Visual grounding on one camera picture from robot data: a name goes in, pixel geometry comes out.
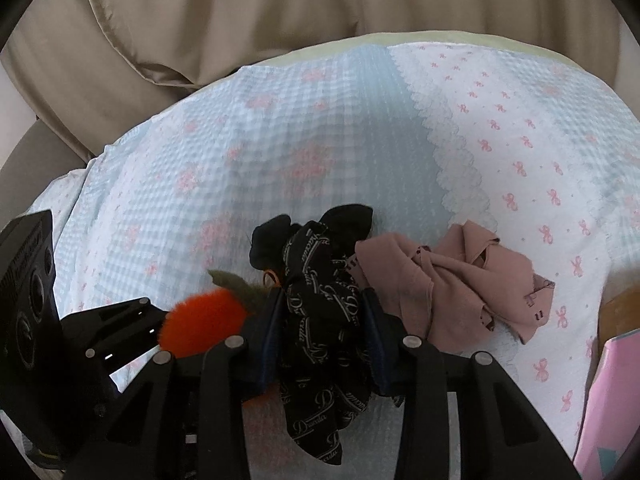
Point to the blue pink checked bedsheet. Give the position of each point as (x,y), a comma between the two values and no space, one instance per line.
(539,152)

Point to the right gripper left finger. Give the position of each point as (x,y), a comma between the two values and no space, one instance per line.
(182,418)

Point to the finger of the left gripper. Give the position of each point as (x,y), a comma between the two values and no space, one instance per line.
(128,327)
(135,359)

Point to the grey sofa headboard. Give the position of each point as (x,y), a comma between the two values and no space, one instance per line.
(37,160)

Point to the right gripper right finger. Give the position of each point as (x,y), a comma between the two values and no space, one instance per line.
(463,417)

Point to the orange fur pompom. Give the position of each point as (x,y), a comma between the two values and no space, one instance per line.
(204,320)

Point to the pink cardboard box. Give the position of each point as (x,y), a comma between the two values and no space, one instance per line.
(610,389)

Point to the black printed scrunchie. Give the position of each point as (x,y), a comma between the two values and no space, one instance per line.
(332,356)

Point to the green mattress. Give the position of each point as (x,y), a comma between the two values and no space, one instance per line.
(388,39)

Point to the beige curtain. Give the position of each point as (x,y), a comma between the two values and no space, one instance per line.
(92,69)

